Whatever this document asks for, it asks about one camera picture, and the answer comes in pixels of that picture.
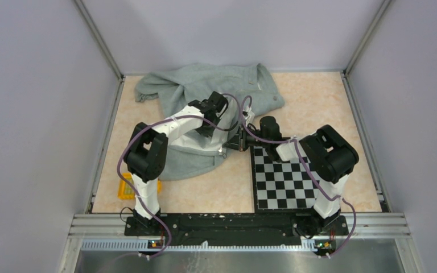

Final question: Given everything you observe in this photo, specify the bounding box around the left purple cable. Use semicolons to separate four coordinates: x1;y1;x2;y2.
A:
117;93;242;260

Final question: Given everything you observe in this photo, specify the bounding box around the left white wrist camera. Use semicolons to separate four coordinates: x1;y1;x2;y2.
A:
217;100;229;119

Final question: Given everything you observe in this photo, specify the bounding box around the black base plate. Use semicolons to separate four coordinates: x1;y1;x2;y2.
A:
124;210;349;246

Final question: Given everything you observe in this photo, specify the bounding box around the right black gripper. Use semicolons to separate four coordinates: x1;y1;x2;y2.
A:
223;123;270;152

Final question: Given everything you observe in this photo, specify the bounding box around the purple cable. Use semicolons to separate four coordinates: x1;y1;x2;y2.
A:
117;93;242;260
240;96;357;258

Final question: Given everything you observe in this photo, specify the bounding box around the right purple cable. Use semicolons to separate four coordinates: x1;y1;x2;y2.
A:
240;96;357;258

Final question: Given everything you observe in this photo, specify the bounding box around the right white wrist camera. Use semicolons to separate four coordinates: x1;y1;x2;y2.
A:
242;106;255;126

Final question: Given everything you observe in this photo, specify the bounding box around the red yellow toy button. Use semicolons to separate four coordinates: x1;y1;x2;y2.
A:
157;179;162;194

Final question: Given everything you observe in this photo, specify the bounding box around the yellow toy block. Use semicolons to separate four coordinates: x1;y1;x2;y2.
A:
117;172;135;200

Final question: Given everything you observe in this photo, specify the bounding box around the aluminium frame rail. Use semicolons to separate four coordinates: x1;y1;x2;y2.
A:
60;212;423;272

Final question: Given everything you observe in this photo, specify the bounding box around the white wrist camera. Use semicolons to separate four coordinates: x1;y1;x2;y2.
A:
242;106;255;126
217;100;229;119

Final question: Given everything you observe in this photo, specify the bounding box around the grey zip-up jacket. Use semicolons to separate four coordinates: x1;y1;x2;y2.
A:
135;64;285;181

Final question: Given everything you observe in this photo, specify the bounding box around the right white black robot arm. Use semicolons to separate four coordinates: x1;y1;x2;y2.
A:
224;116;359;239

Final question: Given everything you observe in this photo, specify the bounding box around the black white checkerboard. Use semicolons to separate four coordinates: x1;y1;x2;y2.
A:
250;147;321;213

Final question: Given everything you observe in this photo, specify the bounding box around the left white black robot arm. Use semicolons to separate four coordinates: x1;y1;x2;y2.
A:
117;92;234;235

